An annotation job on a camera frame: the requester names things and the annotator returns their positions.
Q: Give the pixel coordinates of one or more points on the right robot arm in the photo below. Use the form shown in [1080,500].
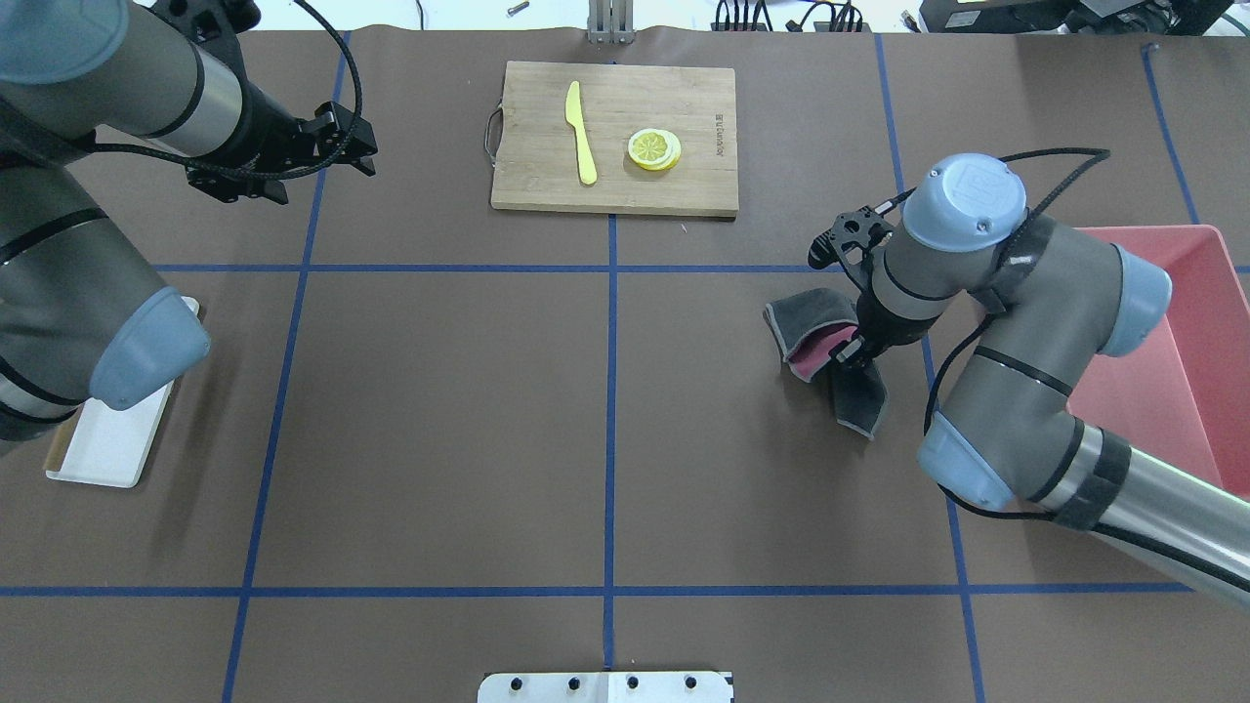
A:
[1004,444]

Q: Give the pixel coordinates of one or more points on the wooden cutting board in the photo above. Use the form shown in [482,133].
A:
[535,160]

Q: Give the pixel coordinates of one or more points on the yellow lemon slice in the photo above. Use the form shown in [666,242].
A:
[654,150]

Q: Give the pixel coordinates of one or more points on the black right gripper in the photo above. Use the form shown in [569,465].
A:
[887,332]

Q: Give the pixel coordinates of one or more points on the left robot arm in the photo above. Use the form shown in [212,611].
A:
[85,315]

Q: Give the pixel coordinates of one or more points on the metal mounting plate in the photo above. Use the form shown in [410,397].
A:
[608,686]

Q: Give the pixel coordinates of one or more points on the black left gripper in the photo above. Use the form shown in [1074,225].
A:
[262,124]

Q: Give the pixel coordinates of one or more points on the aluminium frame post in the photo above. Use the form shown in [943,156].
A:
[611,22]

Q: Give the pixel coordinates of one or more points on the white rectangular tray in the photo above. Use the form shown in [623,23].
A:
[115,428]

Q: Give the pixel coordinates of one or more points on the grey and pink cloth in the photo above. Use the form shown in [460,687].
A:
[809,329]

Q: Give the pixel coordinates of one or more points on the yellow plastic knife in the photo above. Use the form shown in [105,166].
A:
[587,170]

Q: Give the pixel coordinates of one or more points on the pink plastic bin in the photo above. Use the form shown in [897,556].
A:
[1183,396]

